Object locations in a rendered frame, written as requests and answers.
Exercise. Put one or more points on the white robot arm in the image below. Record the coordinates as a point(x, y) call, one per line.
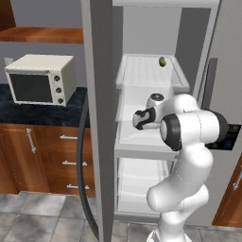
point(186, 176)

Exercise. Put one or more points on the clear glass fridge shelf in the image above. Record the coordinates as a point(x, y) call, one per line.
point(141, 71)

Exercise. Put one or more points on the translucent white fridge drawer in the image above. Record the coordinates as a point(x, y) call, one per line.
point(138, 182)

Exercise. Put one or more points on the wooden drawer front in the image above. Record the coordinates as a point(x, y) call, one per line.
point(60, 171)
point(60, 145)
point(60, 190)

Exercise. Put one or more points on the grey fridge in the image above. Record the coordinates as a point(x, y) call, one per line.
point(148, 28)

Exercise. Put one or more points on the black fridge dispenser panel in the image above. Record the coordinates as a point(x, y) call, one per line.
point(231, 138)

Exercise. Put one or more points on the grey fridge door with dispenser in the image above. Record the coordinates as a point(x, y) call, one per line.
point(228, 63)

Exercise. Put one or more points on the small green oval fruit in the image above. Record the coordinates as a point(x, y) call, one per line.
point(162, 61)

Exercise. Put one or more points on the white toaster oven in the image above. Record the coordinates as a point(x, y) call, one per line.
point(38, 80)

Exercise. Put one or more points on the wooden cupboard door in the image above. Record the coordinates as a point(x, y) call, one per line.
point(15, 164)
point(228, 204)

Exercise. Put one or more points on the wooden wall shelf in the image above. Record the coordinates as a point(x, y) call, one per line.
point(41, 34)

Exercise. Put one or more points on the white wall socket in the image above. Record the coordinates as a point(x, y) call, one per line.
point(8, 61)

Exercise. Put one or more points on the wooden wall cupboard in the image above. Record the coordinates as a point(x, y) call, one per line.
point(5, 14)

